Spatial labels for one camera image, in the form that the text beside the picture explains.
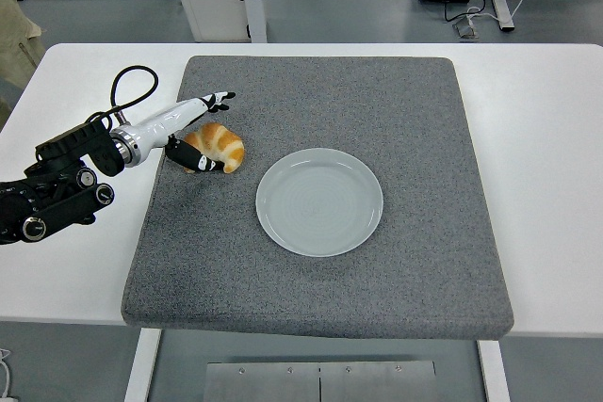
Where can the golden croissant bread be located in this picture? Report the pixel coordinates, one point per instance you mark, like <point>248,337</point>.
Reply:
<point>223,143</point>

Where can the grey felt mat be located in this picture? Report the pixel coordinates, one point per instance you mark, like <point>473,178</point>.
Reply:
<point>330,289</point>

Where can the white table leg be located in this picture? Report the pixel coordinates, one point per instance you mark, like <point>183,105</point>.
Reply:
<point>141,364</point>
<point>494,374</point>

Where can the grey metal plate with screws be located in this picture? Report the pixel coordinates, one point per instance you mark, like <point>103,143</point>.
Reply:
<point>282,383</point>

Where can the pale grey round plate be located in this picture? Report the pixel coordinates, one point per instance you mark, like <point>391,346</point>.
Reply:
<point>319,202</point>

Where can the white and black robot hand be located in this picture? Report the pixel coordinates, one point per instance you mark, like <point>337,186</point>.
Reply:
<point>162,124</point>

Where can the grey floor socket box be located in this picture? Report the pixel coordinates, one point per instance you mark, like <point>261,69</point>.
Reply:
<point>466,27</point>

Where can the person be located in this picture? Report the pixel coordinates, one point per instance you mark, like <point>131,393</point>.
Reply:
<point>14,44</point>

